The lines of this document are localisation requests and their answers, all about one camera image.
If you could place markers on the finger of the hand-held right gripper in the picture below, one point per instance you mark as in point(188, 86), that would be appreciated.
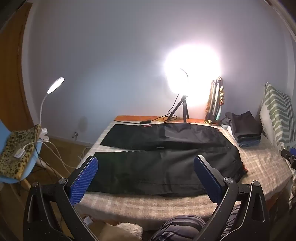
point(290, 157)

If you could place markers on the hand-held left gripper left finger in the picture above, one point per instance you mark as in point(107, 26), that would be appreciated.
point(84, 180)

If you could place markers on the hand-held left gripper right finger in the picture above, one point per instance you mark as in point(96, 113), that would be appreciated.
point(208, 180)

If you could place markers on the black pants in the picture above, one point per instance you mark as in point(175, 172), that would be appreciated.
point(150, 171)

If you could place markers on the beige plaid blanket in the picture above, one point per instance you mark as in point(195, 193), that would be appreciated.
point(261, 166)

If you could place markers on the green striped pillow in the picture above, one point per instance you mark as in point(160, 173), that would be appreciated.
point(275, 109)

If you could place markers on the person's striped clothing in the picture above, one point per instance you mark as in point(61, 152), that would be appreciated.
point(178, 227)

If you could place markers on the folded dark clothes stack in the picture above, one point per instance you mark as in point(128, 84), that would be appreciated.
point(242, 125)

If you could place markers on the white fluffy slipper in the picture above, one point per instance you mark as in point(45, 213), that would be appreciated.
point(129, 231)

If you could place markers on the leopard print cloth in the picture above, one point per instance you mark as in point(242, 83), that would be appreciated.
point(13, 150)

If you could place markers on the folded silver tripod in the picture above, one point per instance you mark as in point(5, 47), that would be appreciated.
point(215, 102)

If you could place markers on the light blue chair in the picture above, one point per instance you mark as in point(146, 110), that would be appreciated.
point(4, 127)

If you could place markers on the white gooseneck desk lamp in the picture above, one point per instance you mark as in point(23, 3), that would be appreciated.
point(56, 83)

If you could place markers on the wooden door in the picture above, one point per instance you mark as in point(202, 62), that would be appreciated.
point(11, 81)

